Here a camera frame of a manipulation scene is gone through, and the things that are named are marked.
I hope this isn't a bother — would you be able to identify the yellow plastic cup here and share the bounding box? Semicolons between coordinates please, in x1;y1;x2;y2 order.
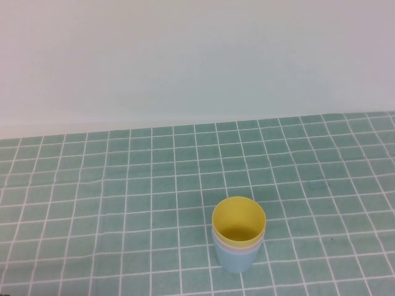
211;196;267;242

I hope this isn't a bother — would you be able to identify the pink plastic cup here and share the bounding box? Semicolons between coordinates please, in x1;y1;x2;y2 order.
212;229;265;255

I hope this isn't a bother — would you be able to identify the green checkered tablecloth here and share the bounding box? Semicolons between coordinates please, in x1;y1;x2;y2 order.
0;111;395;296

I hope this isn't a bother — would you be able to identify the blue plastic cup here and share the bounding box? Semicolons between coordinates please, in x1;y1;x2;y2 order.
214;239;263;274

